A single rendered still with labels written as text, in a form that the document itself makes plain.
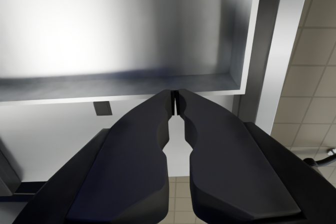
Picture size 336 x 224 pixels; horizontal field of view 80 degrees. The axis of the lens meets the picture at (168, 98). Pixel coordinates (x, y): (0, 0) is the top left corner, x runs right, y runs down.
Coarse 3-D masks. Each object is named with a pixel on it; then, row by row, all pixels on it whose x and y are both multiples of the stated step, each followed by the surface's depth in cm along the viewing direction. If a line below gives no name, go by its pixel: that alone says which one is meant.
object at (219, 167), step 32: (192, 96) 11; (192, 128) 9; (224, 128) 8; (192, 160) 7; (224, 160) 7; (256, 160) 7; (192, 192) 7; (224, 192) 6; (256, 192) 6; (288, 192) 6
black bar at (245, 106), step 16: (272, 0) 14; (256, 16) 14; (272, 16) 14; (256, 32) 15; (272, 32) 15; (256, 48) 16; (256, 64) 16; (256, 80) 17; (240, 96) 18; (256, 96) 18; (240, 112) 19; (256, 112) 19
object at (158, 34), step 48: (0, 0) 16; (48, 0) 16; (96, 0) 16; (144, 0) 16; (192, 0) 16; (240, 0) 15; (0, 48) 18; (48, 48) 18; (96, 48) 17; (144, 48) 17; (192, 48) 17; (240, 48) 15; (0, 96) 17; (48, 96) 17; (96, 96) 16; (144, 96) 16
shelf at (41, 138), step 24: (288, 0) 16; (288, 24) 17; (288, 48) 18; (216, 96) 20; (264, 96) 20; (0, 120) 22; (24, 120) 22; (48, 120) 22; (72, 120) 22; (96, 120) 22; (168, 120) 22; (264, 120) 22; (0, 144) 24; (24, 144) 23; (48, 144) 23; (72, 144) 23; (168, 144) 23; (24, 168) 26; (48, 168) 26; (168, 168) 25
